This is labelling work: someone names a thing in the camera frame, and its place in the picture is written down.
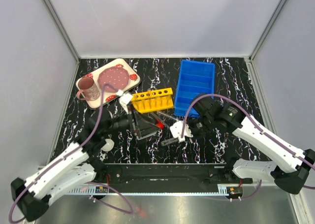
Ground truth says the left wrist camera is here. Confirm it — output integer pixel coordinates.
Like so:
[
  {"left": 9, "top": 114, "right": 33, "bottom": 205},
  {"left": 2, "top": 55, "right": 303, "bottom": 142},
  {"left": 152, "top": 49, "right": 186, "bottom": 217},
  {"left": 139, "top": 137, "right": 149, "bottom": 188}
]
[{"left": 119, "top": 92, "right": 133, "bottom": 113}]

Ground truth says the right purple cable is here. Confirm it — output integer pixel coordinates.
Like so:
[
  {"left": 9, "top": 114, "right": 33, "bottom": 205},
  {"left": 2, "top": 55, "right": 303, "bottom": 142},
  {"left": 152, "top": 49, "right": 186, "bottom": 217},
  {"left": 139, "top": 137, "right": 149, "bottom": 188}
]
[{"left": 181, "top": 93, "right": 315, "bottom": 201}]

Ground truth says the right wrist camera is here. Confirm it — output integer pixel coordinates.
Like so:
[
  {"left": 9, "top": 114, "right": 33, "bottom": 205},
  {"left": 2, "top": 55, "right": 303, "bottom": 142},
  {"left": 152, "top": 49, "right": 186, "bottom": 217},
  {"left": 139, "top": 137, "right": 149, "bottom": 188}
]
[{"left": 170, "top": 121, "right": 193, "bottom": 143}]

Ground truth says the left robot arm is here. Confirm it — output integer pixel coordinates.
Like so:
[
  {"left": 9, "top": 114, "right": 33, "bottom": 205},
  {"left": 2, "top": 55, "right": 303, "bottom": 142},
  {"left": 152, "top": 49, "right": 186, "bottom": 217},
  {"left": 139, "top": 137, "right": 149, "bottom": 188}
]
[{"left": 10, "top": 109, "right": 160, "bottom": 222}]

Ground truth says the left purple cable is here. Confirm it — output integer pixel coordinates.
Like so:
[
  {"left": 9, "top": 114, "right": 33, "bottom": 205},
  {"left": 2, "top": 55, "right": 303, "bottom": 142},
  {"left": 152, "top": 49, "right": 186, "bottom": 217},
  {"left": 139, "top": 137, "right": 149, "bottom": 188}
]
[{"left": 8, "top": 84, "right": 135, "bottom": 224}]

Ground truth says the pink polka dot plate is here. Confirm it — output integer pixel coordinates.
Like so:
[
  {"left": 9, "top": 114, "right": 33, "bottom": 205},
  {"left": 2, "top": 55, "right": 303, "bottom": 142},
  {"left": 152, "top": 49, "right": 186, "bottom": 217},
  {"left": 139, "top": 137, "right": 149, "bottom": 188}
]
[{"left": 97, "top": 66, "right": 129, "bottom": 93}]

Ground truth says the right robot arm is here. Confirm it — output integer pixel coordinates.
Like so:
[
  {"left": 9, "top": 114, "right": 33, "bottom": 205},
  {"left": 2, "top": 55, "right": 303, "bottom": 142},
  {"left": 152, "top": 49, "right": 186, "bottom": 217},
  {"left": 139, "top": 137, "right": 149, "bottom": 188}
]
[{"left": 189, "top": 94, "right": 315, "bottom": 194}]

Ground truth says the pink mug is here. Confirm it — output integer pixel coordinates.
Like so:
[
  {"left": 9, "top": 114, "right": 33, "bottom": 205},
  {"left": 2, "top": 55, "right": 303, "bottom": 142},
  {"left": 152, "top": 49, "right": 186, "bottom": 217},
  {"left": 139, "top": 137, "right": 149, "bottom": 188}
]
[{"left": 76, "top": 77, "right": 100, "bottom": 101}]

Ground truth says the blue divided plastic bin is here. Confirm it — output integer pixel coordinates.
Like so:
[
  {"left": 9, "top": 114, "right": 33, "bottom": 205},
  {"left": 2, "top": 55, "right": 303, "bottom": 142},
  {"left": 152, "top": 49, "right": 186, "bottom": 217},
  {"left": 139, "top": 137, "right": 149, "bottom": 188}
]
[{"left": 174, "top": 60, "right": 215, "bottom": 117}]

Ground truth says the yellow test tube rack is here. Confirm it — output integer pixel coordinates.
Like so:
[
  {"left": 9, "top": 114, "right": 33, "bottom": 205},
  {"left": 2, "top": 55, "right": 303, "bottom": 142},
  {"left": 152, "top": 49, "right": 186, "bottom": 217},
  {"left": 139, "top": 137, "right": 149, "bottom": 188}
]
[{"left": 135, "top": 88, "right": 174, "bottom": 114}]

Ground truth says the white round lid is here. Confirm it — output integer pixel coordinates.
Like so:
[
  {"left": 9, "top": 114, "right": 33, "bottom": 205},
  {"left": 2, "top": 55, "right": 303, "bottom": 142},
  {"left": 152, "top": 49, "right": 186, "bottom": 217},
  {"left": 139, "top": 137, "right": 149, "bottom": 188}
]
[{"left": 101, "top": 139, "right": 115, "bottom": 152}]

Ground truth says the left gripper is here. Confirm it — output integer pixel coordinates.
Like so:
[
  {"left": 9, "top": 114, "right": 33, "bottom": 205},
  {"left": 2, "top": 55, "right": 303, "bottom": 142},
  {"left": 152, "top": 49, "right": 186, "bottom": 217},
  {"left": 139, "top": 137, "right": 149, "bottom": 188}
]
[{"left": 101, "top": 103, "right": 160, "bottom": 138}]

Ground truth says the purple cable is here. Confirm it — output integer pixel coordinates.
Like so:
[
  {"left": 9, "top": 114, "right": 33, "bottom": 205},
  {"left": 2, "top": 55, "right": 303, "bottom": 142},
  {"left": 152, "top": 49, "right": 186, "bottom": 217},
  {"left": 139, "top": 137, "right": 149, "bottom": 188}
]
[
  {"left": 8, "top": 84, "right": 135, "bottom": 224},
  {"left": 181, "top": 93, "right": 315, "bottom": 201}
]

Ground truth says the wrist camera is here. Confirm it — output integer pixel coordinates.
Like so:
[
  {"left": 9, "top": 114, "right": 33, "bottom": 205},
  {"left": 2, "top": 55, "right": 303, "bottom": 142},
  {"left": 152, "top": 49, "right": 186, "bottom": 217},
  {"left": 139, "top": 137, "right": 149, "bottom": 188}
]
[
  {"left": 170, "top": 121, "right": 193, "bottom": 143},
  {"left": 119, "top": 92, "right": 133, "bottom": 113}
]

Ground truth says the white wash bottle red cap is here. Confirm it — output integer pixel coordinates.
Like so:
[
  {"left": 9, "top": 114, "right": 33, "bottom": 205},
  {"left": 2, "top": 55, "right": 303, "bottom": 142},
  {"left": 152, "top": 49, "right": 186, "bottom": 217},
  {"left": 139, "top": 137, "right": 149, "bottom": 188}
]
[{"left": 156, "top": 119, "right": 164, "bottom": 129}]

